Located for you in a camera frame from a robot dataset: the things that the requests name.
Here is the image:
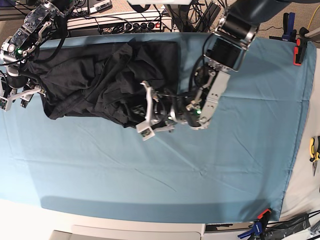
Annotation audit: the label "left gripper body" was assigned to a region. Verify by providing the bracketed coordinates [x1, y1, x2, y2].
[150, 92, 176, 128]

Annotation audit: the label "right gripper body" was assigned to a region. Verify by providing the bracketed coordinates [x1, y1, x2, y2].
[0, 72, 46, 108]

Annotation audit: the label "black T-shirt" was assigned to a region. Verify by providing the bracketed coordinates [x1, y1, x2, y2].
[27, 41, 179, 128]

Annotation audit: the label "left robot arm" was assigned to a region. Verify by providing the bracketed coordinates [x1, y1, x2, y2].
[136, 0, 291, 139]

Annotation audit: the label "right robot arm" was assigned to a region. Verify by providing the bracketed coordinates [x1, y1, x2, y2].
[0, 0, 78, 112]

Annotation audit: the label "black power strip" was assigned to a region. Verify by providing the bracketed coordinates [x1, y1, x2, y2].
[120, 21, 164, 34]

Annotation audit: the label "blue table cloth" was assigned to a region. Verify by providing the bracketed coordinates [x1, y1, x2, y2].
[0, 38, 317, 224]

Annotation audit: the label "blue orange clamp bottom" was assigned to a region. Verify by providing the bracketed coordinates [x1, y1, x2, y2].
[237, 208, 272, 240]

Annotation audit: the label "blue black clamp top right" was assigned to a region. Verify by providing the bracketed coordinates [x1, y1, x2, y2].
[269, 12, 297, 43]

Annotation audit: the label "orange black clamp top right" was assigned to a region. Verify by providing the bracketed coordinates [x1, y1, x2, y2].
[293, 38, 308, 66]

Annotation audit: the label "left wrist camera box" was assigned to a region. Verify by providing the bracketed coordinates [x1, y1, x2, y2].
[136, 121, 155, 141]

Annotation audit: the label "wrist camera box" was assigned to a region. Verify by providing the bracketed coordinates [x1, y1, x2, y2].
[0, 96, 12, 112]
[136, 121, 155, 141]

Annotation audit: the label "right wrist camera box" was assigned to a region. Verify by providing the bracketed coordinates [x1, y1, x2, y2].
[0, 96, 12, 112]

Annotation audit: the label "yellow handled pliers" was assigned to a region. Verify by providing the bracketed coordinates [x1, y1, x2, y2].
[309, 135, 320, 176]

